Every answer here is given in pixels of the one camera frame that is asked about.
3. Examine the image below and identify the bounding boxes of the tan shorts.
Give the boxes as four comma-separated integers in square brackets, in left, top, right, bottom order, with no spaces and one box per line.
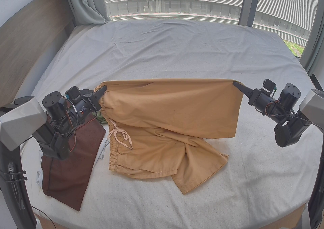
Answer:
[94,78,243,195]

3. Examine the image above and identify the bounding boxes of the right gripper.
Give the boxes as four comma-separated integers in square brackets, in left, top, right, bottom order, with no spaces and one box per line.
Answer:
[248,88,278,116]

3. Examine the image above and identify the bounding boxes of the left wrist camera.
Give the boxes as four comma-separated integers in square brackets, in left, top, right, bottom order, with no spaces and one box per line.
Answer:
[65,86,84,102]

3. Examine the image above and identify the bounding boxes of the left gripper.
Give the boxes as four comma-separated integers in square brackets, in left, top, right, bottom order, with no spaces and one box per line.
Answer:
[72,92,102,120]

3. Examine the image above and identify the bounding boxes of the brown garment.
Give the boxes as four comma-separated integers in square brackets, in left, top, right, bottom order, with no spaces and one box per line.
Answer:
[41,114,106,211]

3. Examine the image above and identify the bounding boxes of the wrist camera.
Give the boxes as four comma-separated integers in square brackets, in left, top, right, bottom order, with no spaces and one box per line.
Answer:
[65,86,84,102]
[262,79,277,94]

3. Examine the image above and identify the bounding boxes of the black cable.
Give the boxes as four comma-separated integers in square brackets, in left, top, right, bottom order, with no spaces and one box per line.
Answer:
[301,118,324,132]
[32,206,54,229]

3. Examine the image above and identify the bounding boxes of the white garment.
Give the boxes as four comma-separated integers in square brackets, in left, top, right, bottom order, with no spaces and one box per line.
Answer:
[36,138,110,188]

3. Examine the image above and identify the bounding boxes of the green garment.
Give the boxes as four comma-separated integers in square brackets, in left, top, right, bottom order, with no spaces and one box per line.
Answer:
[96,110,108,125]

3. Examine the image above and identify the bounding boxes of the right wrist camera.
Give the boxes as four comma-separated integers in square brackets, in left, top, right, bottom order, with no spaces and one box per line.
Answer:
[262,79,277,94]

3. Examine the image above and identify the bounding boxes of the bed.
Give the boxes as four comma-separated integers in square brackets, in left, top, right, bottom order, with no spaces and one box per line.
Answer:
[0,0,324,229]

